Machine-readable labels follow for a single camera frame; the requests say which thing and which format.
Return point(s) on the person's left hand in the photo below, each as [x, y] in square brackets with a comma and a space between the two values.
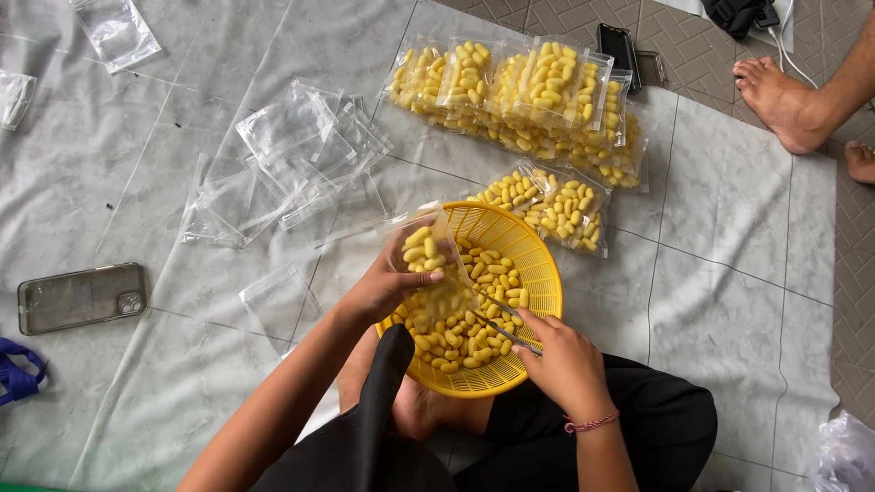
[383, 287]

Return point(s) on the person's right hand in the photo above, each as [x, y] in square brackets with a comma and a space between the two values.
[571, 369]

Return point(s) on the clear plastic bag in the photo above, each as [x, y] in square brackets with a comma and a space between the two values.
[116, 31]
[13, 99]
[444, 300]
[277, 307]

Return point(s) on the metal tweezers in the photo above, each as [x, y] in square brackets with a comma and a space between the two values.
[502, 331]

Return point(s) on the heap of loose yellow cocoons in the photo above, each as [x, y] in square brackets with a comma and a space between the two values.
[444, 339]

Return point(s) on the yellow plastic basket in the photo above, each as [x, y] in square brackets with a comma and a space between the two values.
[536, 273]

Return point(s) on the person's black trousers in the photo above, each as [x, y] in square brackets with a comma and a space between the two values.
[656, 430]

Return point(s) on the empty clear plastic bag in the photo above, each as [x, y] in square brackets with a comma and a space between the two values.
[116, 31]
[13, 99]
[277, 307]

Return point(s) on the filled clear cocoon bag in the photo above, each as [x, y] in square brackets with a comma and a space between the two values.
[571, 215]
[507, 191]

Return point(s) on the pile of empty clear bags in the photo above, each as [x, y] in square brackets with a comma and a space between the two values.
[294, 157]

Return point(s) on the white plastic floor sheet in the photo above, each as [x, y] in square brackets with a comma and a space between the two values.
[718, 239]

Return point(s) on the pile of filled cocoon bags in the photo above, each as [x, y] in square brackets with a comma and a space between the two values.
[547, 95]

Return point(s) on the crumpled white plastic bag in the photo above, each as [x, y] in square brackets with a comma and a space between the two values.
[847, 458]

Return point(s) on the phone in clear case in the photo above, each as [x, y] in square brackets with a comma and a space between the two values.
[82, 298]

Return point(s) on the small clear case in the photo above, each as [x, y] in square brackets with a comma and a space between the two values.
[651, 68]

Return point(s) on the black phone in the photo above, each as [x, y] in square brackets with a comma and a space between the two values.
[619, 54]

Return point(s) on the black pouch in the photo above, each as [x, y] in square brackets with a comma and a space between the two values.
[738, 15]

